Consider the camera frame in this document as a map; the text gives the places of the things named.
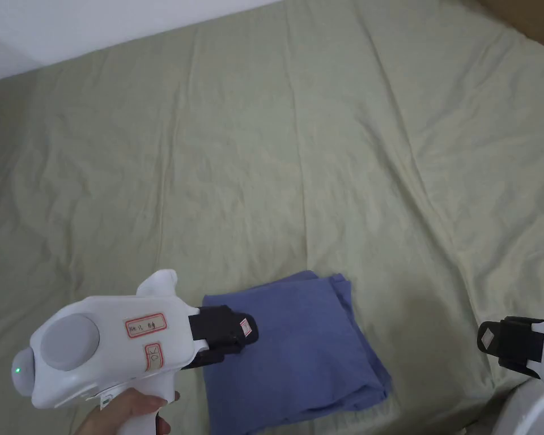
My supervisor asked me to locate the bed with pale green sheet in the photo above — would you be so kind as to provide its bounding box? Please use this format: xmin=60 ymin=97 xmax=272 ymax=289
xmin=0 ymin=0 xmax=544 ymax=435

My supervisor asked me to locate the blue garment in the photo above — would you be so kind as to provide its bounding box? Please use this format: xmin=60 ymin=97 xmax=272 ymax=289
xmin=202 ymin=270 xmax=394 ymax=435

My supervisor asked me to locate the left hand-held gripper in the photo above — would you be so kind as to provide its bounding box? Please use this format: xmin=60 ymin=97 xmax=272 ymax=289
xmin=12 ymin=269 xmax=260 ymax=435

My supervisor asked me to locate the brown cardboard carton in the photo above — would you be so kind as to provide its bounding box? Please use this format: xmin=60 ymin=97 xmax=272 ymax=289
xmin=473 ymin=0 xmax=544 ymax=47

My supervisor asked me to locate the person's left hand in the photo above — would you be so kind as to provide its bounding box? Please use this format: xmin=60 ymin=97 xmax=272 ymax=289
xmin=72 ymin=389 xmax=181 ymax=435

